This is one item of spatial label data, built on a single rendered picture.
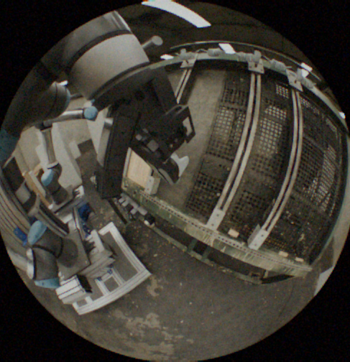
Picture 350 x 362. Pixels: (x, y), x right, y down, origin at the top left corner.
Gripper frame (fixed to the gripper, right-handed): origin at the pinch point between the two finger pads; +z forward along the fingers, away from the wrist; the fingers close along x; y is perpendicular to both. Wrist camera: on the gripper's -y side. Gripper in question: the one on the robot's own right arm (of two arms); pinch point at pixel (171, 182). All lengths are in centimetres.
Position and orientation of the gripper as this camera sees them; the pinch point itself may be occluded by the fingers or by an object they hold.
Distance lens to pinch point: 23.5
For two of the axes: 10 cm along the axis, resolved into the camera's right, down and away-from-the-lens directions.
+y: 6.1, -7.7, 1.9
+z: 3.2, 4.5, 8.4
